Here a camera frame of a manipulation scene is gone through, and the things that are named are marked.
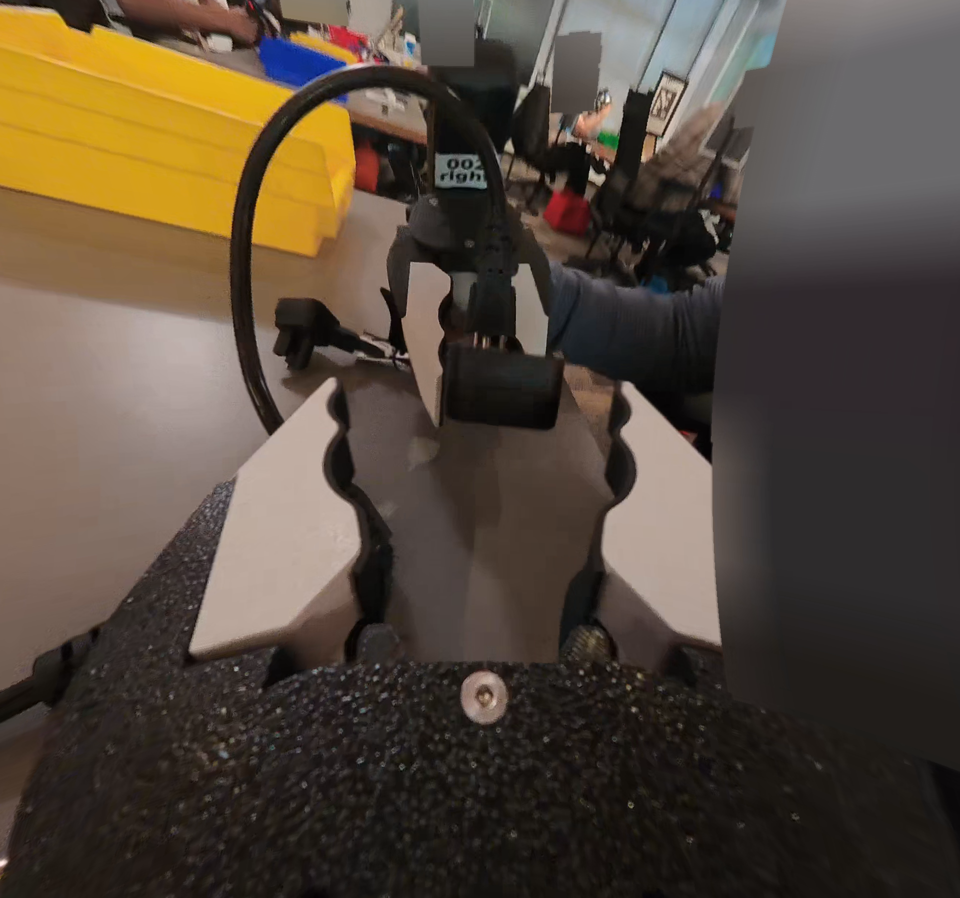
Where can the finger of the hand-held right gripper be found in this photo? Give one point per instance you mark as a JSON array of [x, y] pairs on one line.
[[534, 305], [426, 328]]

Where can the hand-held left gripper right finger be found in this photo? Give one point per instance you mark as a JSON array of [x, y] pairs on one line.
[[664, 523]]

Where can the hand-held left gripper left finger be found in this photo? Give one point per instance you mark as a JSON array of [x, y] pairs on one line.
[[277, 523]]

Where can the black power plug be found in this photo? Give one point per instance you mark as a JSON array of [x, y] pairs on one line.
[[487, 290]]

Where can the black power adapter block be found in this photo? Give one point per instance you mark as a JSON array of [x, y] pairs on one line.
[[502, 388]]

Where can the person's right forearm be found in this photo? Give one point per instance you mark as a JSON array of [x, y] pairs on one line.
[[637, 320]]

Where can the black angled plug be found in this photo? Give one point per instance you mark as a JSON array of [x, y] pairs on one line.
[[300, 332]]

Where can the red box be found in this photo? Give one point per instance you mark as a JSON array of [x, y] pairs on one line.
[[568, 209]]

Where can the background work table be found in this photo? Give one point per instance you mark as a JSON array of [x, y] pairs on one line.
[[390, 122]]

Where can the yellow plastic bin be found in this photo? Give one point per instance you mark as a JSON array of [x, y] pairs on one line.
[[304, 193], [292, 234], [150, 88]]

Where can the black office chair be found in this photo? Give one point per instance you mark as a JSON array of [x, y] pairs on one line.
[[652, 223]]

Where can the blue plastic bin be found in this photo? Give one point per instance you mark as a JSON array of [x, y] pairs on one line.
[[300, 62]]

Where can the framed sign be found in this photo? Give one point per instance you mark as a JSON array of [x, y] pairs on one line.
[[667, 104]]

